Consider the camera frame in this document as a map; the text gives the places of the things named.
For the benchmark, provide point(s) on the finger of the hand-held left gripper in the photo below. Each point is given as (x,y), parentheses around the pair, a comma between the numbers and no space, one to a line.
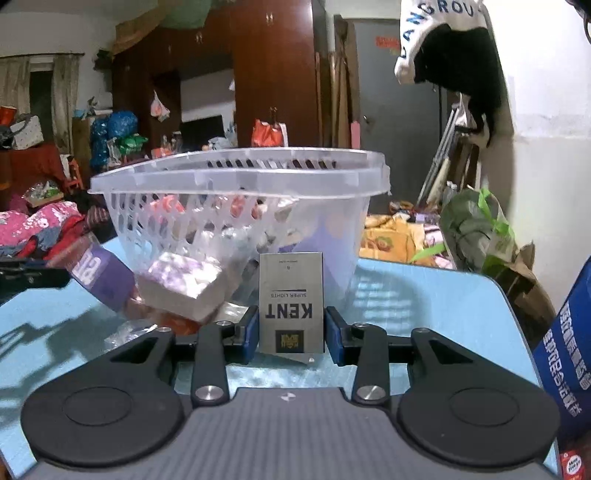
(32,277)

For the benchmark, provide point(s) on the orange white plastic bag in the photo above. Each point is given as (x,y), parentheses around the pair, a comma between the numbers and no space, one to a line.
(270,134)

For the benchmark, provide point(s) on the beige curtains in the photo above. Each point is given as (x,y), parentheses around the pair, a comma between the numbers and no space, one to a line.
(41,97)

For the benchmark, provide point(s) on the green cloth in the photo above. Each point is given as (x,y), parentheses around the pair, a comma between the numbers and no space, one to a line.
(184,11)

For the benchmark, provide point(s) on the black hanging garment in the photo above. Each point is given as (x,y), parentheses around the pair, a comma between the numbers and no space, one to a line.
(466,69)

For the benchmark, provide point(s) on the green leafy plastic bag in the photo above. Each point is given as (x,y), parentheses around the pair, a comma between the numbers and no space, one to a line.
(478,230)

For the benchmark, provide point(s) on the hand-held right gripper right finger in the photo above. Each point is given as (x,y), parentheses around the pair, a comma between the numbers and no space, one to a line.
(333,339)

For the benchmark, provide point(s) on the white plastic lattice basket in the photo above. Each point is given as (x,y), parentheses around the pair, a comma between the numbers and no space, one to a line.
(240,184)

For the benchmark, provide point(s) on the blue tote bag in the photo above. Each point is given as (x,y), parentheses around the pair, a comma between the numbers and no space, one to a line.
(568,360)

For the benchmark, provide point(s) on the small hanging plastic bag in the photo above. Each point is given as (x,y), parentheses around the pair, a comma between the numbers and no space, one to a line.
(159,107)

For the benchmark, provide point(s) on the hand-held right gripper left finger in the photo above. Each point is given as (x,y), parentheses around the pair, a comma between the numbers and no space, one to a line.
(251,337)

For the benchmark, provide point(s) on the brown wooden wardrobe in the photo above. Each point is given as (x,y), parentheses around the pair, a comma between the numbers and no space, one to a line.
(240,74)

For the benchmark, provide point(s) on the black monitor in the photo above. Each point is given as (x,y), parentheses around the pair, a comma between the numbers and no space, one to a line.
(202,133)

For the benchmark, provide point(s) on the metal crutches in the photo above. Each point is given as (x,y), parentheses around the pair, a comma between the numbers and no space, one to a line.
(445,152)

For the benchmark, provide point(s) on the brown paper bag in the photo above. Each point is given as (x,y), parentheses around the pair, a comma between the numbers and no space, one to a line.
(521,295)

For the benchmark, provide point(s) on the purple lettered box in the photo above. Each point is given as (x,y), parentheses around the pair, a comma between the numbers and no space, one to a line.
(104,274)

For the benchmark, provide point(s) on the grey metal door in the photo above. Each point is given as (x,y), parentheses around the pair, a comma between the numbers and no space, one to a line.
(401,92)

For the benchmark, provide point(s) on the pink floral cloth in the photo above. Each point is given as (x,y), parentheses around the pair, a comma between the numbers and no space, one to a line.
(41,226)

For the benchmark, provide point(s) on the red snack package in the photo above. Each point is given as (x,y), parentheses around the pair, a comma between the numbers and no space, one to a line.
(576,466)

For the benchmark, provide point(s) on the crinkled clear plastic bag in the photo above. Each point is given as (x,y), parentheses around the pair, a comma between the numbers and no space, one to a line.
(134,334)

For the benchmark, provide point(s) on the white purple soap pack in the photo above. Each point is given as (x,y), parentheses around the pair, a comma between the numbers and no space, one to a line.
(182,286)

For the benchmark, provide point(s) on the blue plastic bag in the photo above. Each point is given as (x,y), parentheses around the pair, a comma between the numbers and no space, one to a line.
(113,134)

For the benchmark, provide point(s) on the grey cigarette box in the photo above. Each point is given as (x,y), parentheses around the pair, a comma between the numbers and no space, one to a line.
(292,304)

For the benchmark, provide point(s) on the orange packet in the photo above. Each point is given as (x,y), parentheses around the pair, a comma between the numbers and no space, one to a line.
(178,323)

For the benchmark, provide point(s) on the red cloth covered furniture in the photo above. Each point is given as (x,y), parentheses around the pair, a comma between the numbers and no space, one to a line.
(32,166)

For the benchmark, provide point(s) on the white lettered garment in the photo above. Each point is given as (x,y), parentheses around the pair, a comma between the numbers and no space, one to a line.
(436,32)

